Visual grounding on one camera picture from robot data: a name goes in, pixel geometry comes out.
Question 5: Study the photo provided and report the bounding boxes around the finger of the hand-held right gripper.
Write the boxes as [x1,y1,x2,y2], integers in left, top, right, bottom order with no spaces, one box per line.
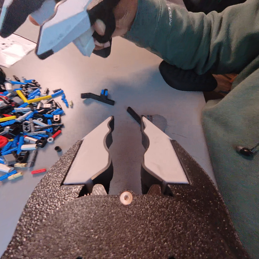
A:
[0,0,61,39]
[36,0,95,60]

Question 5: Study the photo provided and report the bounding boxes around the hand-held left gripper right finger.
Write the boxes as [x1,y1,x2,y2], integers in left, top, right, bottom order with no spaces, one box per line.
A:
[141,116,190,195]

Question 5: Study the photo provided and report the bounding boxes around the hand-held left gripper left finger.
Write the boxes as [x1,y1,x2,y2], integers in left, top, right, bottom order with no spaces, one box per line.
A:
[64,116,115,192]

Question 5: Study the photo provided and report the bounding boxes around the grey motor block assembly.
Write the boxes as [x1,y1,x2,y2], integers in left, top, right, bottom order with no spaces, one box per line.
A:
[146,115,167,132]

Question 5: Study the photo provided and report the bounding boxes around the black beam frame yellow pins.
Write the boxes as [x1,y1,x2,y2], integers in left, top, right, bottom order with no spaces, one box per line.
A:
[80,88,116,106]

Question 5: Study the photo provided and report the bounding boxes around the black beam brick assembly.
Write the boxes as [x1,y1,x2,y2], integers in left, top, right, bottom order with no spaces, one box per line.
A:
[126,106,143,125]

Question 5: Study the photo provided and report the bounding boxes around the pile of small building bricks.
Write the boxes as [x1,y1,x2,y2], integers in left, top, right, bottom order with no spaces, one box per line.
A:
[0,75,74,180]

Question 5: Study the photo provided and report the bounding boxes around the person's right forearm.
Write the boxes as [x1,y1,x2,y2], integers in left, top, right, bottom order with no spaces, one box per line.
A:
[124,0,259,75]

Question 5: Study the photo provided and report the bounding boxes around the grey desk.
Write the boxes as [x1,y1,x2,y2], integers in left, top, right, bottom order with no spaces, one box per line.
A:
[0,16,217,251]

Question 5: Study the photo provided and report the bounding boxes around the person's right hand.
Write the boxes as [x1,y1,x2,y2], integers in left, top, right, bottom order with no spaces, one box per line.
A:
[92,0,139,51]

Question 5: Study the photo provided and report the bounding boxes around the clear sticker sheet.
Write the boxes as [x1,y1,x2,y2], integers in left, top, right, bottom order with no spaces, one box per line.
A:
[0,34,37,68]

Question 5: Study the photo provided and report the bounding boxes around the person's torso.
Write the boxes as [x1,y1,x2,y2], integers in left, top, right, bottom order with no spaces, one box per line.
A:
[202,57,259,259]

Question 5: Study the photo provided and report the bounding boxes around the black earphone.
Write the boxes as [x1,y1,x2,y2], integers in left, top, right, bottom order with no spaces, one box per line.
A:
[235,142,259,157]

